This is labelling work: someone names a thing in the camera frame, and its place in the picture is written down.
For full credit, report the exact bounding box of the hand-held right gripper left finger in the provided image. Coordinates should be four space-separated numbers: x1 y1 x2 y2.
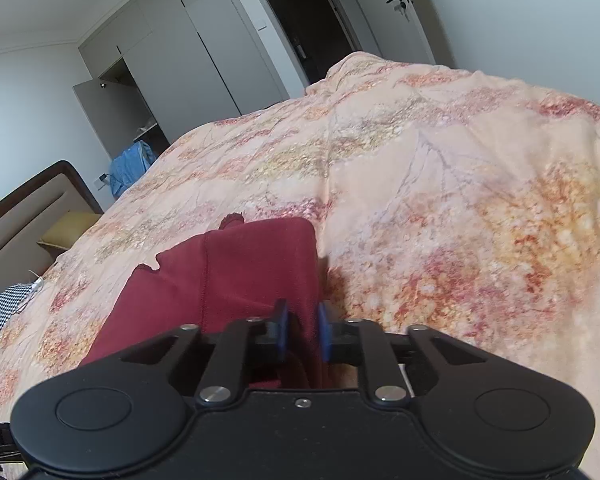
121 299 290 408

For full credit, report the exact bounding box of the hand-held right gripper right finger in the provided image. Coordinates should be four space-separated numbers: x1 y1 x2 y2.
317 302 482 408

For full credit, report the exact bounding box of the dark red knit shirt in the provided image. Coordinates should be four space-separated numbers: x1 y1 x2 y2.
80 213 358 392

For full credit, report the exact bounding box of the black white checkered cloth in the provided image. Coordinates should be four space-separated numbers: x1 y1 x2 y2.
0 282 34 344

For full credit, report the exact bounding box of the floral peach blanket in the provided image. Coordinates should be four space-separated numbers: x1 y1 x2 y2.
0 52 600 480

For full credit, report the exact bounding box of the blue garment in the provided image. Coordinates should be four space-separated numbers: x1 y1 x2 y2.
109 141 157 197

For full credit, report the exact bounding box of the mustard yellow pillow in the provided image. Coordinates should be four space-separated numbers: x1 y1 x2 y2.
37 211 102 251

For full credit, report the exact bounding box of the beige padded bed headboard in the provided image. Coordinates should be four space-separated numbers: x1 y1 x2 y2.
0 160 104 306

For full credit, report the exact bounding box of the grey wardrobe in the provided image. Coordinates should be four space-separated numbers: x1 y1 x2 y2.
73 0 312 161

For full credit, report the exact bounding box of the white room door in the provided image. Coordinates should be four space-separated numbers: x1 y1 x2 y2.
336 0 437 67

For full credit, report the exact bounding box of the white cable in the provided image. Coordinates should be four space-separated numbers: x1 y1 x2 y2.
26 270 47 303

